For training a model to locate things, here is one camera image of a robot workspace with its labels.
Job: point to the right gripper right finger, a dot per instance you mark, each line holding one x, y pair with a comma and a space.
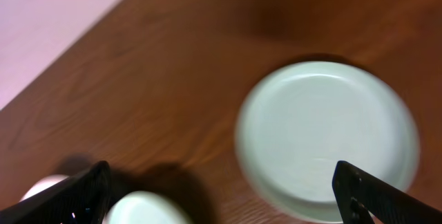
362, 197

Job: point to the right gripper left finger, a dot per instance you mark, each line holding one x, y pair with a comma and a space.
82, 198

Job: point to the mint plate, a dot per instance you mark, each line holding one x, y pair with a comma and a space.
300, 120
142, 207

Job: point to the mint plate front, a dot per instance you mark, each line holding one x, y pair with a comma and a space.
300, 120

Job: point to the white plate with stain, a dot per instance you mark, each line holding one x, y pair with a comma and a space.
44, 184

